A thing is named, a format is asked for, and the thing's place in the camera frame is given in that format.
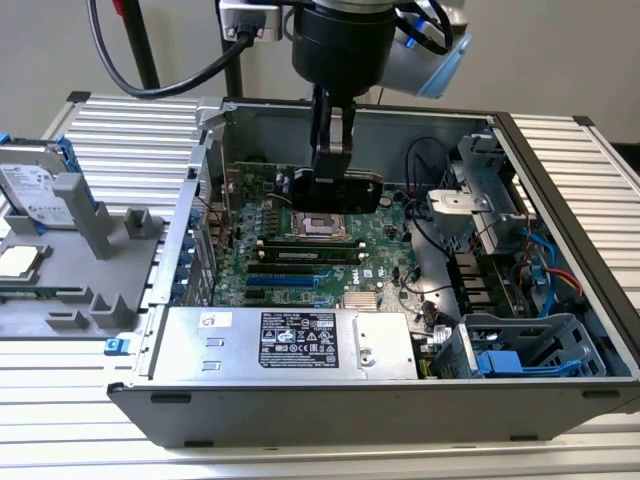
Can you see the green Nvidia graphics card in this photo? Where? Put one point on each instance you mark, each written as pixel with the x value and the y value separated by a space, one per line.
pixel 365 195

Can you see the CPU socket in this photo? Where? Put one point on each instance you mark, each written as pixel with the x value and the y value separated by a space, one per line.
pixel 320 225

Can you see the grey metal drive cage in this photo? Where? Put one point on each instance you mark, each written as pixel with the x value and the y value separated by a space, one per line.
pixel 480 165

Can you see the short black expansion slot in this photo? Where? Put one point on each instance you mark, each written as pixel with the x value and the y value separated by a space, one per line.
pixel 260 293

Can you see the green Dell motherboard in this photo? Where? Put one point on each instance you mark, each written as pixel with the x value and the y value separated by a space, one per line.
pixel 370 235

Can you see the black open PC case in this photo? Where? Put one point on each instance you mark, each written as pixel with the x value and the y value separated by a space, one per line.
pixel 350 415

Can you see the black pole with red tape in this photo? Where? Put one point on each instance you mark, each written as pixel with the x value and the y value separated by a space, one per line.
pixel 140 50

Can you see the small blue plastic clip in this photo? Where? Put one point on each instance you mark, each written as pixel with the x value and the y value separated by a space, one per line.
pixel 117 346

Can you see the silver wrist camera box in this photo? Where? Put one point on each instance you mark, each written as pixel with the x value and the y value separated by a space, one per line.
pixel 250 17

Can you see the long black expansion slot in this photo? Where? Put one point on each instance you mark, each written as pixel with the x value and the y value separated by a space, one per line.
pixel 280 269

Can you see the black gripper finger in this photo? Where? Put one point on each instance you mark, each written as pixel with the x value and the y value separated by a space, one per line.
pixel 332 165

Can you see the RAM stick with white label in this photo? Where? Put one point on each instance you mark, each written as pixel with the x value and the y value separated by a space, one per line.
pixel 300 256

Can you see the black RAM slot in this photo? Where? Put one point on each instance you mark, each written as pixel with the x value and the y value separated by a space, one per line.
pixel 310 243

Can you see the blue plastic carrier latch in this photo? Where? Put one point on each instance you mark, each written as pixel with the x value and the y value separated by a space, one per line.
pixel 500 362

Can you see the black table corner cap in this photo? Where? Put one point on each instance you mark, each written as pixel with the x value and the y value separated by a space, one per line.
pixel 78 97
pixel 583 121

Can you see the black stand pole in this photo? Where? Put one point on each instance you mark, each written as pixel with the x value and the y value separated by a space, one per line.
pixel 232 75

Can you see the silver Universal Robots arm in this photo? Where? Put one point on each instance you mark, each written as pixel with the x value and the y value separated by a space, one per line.
pixel 425 75

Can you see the hard disk in blue carrier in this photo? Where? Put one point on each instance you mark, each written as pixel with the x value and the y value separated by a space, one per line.
pixel 30 195

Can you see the copper finned heat sink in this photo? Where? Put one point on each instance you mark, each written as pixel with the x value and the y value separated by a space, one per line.
pixel 360 301

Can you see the grey plastic parts rack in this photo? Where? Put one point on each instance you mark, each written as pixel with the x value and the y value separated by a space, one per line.
pixel 65 267

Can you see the silver CPU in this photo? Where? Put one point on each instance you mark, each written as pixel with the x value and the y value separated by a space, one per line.
pixel 17 260

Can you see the blue expansion slot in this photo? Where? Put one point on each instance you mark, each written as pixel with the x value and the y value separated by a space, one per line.
pixel 280 281

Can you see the grey plastic disk bay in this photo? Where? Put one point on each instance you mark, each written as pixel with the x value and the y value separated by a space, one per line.
pixel 550 330

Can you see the green RAM stick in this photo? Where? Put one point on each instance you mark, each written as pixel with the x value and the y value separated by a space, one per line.
pixel 40 289

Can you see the silver power supply unit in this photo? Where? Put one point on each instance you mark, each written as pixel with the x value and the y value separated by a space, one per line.
pixel 190 360

